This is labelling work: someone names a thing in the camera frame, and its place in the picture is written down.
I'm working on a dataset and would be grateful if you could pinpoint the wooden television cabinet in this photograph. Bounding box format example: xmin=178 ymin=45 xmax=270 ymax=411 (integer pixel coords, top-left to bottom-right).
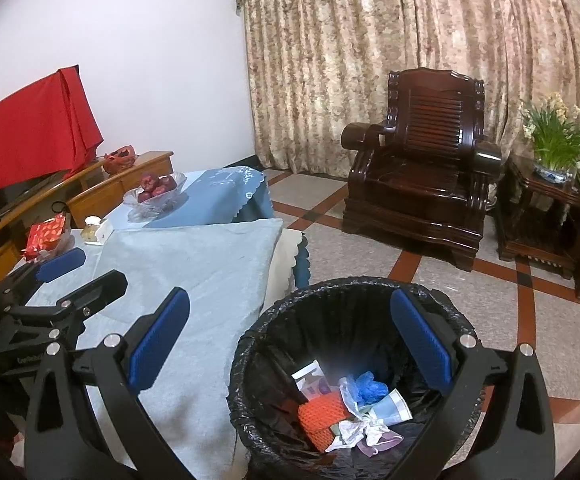
xmin=0 ymin=150 xmax=175 ymax=273

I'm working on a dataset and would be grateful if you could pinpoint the red cloth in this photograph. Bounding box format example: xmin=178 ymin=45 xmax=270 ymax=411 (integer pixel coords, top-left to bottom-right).
xmin=0 ymin=65 xmax=105 ymax=195

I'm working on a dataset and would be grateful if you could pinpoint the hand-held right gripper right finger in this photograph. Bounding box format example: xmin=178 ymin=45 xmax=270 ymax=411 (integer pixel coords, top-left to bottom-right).
xmin=390 ymin=287 xmax=557 ymax=480

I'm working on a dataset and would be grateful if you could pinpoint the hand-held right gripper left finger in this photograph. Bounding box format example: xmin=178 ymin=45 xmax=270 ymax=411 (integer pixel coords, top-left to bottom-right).
xmin=24 ymin=286 xmax=192 ymax=480

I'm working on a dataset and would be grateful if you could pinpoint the dark wooden side table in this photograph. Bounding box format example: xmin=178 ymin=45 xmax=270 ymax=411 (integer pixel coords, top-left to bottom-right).
xmin=495 ymin=154 xmax=580 ymax=281

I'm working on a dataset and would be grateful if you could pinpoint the blue embroidered tablecloth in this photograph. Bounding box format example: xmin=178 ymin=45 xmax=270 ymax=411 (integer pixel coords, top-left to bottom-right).
xmin=105 ymin=166 xmax=273 ymax=231

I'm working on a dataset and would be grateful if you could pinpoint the glass dish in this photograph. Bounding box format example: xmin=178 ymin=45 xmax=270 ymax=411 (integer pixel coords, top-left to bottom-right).
xmin=20 ymin=232 xmax=76 ymax=263

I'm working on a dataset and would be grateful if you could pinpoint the blue plastic shoe cover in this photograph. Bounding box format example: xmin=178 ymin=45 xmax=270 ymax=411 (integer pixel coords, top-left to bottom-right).
xmin=342 ymin=371 xmax=390 ymax=405

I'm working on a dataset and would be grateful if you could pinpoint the beige floral curtain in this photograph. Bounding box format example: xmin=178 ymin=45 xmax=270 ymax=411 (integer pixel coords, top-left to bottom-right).
xmin=232 ymin=0 xmax=580 ymax=181

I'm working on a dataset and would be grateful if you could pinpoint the bin with black bag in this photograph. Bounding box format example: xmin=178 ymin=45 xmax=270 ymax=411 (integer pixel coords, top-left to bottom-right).
xmin=227 ymin=276 xmax=491 ymax=480

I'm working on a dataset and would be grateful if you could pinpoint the light blue paper cup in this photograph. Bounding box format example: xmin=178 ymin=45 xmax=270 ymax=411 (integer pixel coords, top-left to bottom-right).
xmin=370 ymin=389 xmax=413 ymax=423

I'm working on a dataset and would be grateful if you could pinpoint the red plastic bag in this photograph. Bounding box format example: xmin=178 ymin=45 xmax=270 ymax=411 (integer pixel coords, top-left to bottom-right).
xmin=102 ymin=145 xmax=137 ymax=173

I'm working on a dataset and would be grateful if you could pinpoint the orange foam fruit net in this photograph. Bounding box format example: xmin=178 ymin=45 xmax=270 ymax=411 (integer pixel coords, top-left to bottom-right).
xmin=297 ymin=391 xmax=353 ymax=453

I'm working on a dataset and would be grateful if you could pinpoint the white tissue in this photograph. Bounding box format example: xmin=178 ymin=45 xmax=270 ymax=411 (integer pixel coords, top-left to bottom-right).
xmin=339 ymin=417 xmax=391 ymax=448

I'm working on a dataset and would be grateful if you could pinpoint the black television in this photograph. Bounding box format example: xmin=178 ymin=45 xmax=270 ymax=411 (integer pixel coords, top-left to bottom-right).
xmin=0 ymin=170 xmax=66 ymax=226

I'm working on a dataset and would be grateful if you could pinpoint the pink face mask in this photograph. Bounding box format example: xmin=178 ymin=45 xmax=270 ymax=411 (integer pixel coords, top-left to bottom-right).
xmin=357 ymin=432 xmax=404 ymax=458

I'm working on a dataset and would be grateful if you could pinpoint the red snack packet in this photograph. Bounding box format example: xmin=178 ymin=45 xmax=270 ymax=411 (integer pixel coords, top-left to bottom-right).
xmin=22 ymin=214 xmax=67 ymax=261

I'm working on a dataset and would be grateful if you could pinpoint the narcissus plant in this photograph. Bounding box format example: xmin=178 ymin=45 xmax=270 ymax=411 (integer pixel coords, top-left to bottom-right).
xmin=520 ymin=92 xmax=580 ymax=206

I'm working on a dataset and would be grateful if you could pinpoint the glass fruit bowl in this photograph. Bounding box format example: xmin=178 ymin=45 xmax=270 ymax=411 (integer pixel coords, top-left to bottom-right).
xmin=122 ymin=172 xmax=187 ymax=223

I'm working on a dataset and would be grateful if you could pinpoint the blue and white flowerpot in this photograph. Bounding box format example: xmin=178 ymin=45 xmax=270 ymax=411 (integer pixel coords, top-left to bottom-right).
xmin=534 ymin=160 xmax=573 ymax=184

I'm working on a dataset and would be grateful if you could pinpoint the gold and white tissue box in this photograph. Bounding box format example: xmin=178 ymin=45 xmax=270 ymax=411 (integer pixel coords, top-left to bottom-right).
xmin=80 ymin=216 xmax=115 ymax=246

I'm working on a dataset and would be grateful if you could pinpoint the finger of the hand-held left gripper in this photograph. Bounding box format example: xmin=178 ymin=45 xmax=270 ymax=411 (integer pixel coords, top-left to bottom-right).
xmin=2 ymin=269 xmax=129 ymax=356
xmin=0 ymin=247 xmax=87 ymax=311

